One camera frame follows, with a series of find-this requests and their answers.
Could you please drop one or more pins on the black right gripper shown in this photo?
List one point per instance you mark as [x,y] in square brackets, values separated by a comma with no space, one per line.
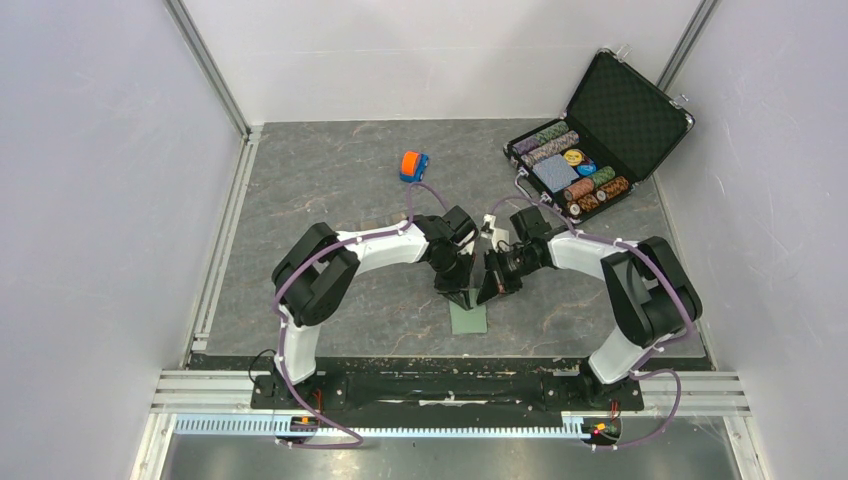
[490,286]

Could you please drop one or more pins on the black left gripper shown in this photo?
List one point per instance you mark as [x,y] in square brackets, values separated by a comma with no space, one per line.
[458,287]

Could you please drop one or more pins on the green card holder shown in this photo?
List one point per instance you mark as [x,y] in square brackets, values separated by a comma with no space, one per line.
[465,322]

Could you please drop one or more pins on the blue orange card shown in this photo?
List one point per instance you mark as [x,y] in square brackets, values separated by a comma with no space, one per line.
[413,166]

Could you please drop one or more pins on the clear tray with cards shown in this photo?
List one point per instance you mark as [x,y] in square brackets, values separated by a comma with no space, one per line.
[384,221]

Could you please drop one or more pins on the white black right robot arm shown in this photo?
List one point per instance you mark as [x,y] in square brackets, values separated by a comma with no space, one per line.
[652,298]

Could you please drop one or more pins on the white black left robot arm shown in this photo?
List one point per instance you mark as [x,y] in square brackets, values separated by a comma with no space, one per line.
[314,276]

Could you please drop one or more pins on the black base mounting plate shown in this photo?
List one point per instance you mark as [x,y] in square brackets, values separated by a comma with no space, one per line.
[429,392]

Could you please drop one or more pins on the black poker chip case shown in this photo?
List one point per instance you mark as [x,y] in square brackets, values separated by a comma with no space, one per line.
[615,131]

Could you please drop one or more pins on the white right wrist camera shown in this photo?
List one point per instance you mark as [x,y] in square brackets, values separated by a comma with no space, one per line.
[499,238]

